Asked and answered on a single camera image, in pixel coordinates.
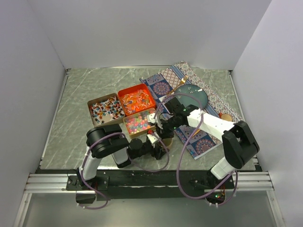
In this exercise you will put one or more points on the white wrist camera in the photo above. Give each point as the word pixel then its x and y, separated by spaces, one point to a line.
pixel 153 137
pixel 153 119

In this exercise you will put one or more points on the patterned blue placemat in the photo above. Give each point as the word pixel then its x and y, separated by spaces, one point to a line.
pixel 218 87

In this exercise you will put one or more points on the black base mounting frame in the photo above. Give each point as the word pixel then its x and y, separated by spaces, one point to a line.
pixel 138 184

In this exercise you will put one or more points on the gold knife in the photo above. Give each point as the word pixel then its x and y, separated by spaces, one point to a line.
pixel 196 133

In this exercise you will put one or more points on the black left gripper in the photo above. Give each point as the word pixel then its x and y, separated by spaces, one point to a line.
pixel 157 154

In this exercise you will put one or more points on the teal round plate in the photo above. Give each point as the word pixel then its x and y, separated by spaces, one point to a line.
pixel 194 91

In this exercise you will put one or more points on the small copper cup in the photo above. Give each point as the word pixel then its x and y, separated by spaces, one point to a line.
pixel 225 117

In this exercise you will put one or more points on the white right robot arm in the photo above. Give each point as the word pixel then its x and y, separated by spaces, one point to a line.
pixel 239 143

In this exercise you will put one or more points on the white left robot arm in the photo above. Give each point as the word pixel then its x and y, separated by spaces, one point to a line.
pixel 109 140

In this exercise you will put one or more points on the gold tin colourful jelly candies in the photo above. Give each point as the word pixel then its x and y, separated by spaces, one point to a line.
pixel 137 124

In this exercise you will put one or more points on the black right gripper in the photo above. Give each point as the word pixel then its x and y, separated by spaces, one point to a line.
pixel 163 133

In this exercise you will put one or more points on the orange tin lollipop candies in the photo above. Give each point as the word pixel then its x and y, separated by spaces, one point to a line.
pixel 136 99

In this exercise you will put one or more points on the gold fork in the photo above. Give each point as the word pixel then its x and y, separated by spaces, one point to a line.
pixel 182 82

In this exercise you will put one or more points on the aluminium rail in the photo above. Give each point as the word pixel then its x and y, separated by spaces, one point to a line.
pixel 46 183

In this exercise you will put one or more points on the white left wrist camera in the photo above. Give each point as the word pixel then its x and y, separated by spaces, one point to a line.
pixel 153 137

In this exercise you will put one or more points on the gold round jar lid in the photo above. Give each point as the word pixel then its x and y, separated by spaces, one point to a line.
pixel 167 143

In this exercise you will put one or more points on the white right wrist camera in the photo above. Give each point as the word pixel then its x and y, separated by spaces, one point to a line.
pixel 153 119

